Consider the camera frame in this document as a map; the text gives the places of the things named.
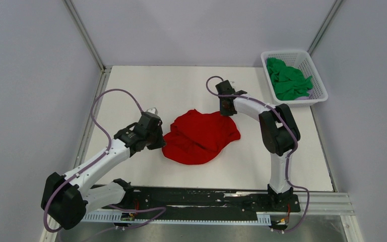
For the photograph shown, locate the red t-shirt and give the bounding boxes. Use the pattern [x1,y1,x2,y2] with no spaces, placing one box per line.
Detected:
[162,109,241,165]

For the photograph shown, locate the aluminium frame post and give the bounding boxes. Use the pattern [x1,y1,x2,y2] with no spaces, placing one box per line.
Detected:
[62,0,106,73]
[307,0,344,55]

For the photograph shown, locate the white plastic laundry basket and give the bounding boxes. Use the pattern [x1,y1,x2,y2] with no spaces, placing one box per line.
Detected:
[261,50,328,107]

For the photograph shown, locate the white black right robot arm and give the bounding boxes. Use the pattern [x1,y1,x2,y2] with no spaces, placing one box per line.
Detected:
[216,80,300,211]

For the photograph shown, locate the lilac t-shirt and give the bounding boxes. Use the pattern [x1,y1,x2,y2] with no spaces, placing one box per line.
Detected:
[295,95,311,101]

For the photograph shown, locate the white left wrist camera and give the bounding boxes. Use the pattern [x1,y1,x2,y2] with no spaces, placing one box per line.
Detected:
[146,107,158,115]

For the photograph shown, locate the green t-shirt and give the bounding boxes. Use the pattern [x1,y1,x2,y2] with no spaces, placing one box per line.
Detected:
[266,57,313,101]

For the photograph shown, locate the white slotted cable duct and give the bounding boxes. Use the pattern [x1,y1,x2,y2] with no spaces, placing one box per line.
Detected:
[81,210,271,226]

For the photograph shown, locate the aluminium front rail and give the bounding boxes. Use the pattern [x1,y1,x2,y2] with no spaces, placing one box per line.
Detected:
[293,192,355,216]

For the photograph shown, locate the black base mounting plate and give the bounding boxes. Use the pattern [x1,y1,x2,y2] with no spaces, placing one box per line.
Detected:
[116,186,301,220]

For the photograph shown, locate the aluminium frame post right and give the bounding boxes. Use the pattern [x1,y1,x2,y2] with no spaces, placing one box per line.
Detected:
[307,0,344,55]

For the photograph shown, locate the aluminium frame post left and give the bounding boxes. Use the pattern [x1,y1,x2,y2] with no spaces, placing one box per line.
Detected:
[62,0,106,73]

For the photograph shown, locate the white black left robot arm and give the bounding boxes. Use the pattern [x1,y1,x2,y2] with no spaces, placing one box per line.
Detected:
[41,108,165,230]

